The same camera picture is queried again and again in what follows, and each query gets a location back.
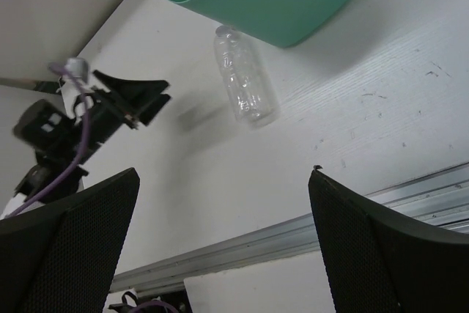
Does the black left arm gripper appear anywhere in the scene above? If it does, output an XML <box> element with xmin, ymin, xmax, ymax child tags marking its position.
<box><xmin>12</xmin><ymin>70</ymin><xmax>171</xmax><ymax>165</ymax></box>

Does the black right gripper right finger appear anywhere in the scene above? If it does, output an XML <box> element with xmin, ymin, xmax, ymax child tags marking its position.
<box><xmin>309</xmin><ymin>166</ymin><xmax>468</xmax><ymax>312</ymax></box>

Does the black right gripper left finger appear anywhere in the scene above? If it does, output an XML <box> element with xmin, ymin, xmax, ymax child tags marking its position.
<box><xmin>1</xmin><ymin>168</ymin><xmax>140</xmax><ymax>312</ymax></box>

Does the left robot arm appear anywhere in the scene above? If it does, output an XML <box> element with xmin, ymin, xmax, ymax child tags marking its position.
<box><xmin>1</xmin><ymin>71</ymin><xmax>170</xmax><ymax>312</ymax></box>

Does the clear unlabelled plastic bottle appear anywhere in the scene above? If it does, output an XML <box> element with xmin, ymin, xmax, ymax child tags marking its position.
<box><xmin>213</xmin><ymin>25</ymin><xmax>279</xmax><ymax>128</ymax></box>

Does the black cable under table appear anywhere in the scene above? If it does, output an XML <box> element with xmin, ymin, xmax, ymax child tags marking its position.
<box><xmin>108</xmin><ymin>290</ymin><xmax>190</xmax><ymax>313</ymax></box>

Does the aluminium table edge rail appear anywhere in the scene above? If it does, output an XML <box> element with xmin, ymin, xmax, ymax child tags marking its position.
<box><xmin>111</xmin><ymin>164</ymin><xmax>468</xmax><ymax>295</ymax></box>

